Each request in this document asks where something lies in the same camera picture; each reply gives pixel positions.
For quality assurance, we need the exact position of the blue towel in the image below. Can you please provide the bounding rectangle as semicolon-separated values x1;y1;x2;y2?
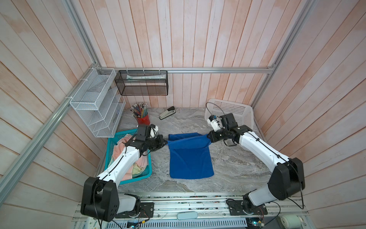
168;133;214;179

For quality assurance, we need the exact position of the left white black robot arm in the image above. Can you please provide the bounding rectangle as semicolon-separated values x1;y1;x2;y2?
81;124;167;222

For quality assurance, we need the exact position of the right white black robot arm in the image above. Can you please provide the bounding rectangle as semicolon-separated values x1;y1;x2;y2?
207;113;306;214

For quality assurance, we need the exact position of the pink towel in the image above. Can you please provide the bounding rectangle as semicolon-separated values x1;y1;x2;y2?
112;134;148;180

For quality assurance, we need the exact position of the red pencil cup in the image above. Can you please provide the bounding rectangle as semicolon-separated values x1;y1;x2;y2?
135;114;151;126

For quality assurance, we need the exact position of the pale green towel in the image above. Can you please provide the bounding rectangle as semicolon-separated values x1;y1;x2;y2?
132;162;147;178

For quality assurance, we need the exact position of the coloured pencils bunch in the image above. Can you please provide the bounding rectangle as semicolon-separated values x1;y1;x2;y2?
130;103;148;118

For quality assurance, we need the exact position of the white plastic basket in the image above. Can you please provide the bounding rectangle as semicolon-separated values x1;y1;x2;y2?
205;99;254;129

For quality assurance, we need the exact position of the black grey stapler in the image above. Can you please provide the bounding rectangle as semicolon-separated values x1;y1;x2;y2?
159;106;176;120

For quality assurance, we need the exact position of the teal plastic basket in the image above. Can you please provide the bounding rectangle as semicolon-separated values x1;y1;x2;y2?
104;129;152;185

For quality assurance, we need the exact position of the white tape roll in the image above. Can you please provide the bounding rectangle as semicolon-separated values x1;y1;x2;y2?
280;215;303;229

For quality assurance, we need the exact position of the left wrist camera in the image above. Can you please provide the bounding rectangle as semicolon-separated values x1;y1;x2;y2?
150;124;158;138

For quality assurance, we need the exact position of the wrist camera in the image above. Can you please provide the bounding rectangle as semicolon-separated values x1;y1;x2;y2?
207;115;222;132
150;124;158;138

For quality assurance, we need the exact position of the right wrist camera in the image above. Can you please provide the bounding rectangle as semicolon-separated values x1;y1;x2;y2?
207;115;222;132

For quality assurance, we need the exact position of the black mesh wall basket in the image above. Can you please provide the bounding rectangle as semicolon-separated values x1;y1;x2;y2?
114;70;169;96

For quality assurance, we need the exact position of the white wire wall shelf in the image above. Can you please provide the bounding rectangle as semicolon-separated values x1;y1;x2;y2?
70;68;126;138

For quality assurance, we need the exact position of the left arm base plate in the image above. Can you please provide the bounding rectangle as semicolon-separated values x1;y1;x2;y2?
115;202;154;219

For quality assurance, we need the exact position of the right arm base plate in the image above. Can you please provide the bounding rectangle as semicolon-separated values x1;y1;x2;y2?
226;198;268;216

